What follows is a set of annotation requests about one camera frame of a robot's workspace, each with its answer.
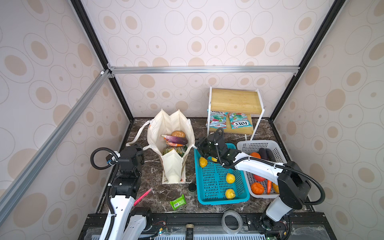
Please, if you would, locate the light purple eggplant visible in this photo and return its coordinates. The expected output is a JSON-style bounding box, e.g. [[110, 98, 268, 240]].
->
[[162, 135, 188, 145]]

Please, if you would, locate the potato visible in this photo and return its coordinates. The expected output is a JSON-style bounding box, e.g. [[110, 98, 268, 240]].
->
[[171, 131, 186, 138]]

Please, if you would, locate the cream canvas grocery bag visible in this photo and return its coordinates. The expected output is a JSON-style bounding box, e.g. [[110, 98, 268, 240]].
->
[[126, 110, 195, 184]]

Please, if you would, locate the green spring tea candy bag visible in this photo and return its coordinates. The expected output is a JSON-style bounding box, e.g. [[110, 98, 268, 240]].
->
[[163, 146, 188, 157]]

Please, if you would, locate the red candy bag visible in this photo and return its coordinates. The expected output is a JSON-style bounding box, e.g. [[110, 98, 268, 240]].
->
[[166, 142, 184, 147]]

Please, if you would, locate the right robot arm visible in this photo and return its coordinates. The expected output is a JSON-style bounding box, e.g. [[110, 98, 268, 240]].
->
[[195, 128, 326, 224]]

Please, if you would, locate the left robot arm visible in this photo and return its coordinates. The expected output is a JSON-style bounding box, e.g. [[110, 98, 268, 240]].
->
[[90, 144, 151, 240]]

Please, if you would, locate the teal candy bag left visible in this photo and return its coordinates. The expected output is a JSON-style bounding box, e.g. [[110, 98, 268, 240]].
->
[[210, 111, 227, 129]]

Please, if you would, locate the teal Fox's candy bag right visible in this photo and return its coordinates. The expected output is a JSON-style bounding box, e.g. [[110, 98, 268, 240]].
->
[[229, 113, 252, 129]]

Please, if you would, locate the yellow starfruit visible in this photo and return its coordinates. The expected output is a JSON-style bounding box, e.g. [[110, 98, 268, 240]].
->
[[199, 157, 208, 168]]

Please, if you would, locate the pink marker pen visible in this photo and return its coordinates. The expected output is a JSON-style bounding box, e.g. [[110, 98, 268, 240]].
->
[[134, 188, 153, 207]]

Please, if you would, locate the teal plastic basket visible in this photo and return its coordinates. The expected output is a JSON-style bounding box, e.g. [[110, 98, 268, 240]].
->
[[194, 150, 250, 206]]

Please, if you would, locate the orange fruit in white basket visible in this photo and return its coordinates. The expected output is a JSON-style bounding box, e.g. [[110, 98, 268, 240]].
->
[[250, 152, 261, 159]]

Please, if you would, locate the white wooden two-tier shelf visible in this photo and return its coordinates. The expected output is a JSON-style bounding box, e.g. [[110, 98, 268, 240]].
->
[[207, 87, 265, 140]]

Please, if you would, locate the dark small jar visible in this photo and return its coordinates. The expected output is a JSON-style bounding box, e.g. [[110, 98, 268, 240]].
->
[[188, 183, 197, 197]]

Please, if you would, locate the red tomato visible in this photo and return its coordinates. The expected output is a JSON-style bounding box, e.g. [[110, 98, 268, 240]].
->
[[254, 175, 266, 182]]

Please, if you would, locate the green wipes packet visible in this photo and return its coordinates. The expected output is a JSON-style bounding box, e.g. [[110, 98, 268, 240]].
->
[[170, 195, 187, 211]]

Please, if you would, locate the orange carrot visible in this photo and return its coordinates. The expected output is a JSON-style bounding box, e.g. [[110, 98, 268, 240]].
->
[[267, 180, 273, 195]]

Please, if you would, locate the clear tape roll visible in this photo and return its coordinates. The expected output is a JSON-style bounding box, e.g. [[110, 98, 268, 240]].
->
[[222, 210, 243, 235]]

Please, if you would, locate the white plastic basket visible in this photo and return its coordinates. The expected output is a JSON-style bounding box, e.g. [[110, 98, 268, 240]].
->
[[237, 140, 287, 199]]

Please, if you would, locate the yellow mango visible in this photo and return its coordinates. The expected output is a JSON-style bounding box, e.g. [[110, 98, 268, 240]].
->
[[272, 183, 280, 194]]

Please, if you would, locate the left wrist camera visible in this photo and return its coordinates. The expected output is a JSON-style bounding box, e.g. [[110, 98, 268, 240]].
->
[[106, 152, 121, 166]]

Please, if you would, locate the aluminium frame bar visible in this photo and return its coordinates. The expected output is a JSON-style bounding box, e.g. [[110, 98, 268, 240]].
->
[[1, 65, 300, 225]]

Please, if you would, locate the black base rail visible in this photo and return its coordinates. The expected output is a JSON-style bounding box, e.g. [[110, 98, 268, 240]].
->
[[77, 211, 338, 240]]

